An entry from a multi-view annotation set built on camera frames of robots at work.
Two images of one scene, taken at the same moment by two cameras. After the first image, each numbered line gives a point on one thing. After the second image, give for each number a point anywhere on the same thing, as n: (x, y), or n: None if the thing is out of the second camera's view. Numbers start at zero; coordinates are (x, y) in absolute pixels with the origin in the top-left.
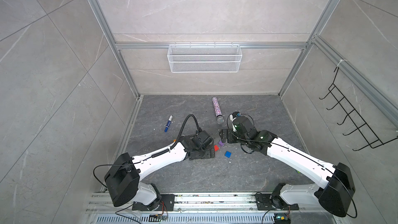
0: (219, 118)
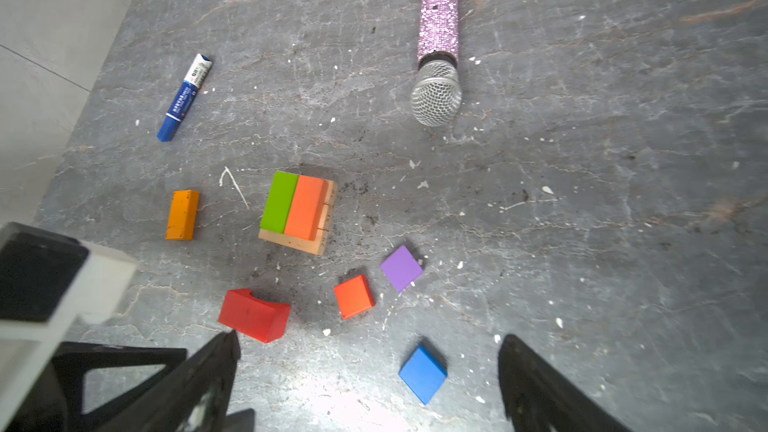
0: (436, 96)
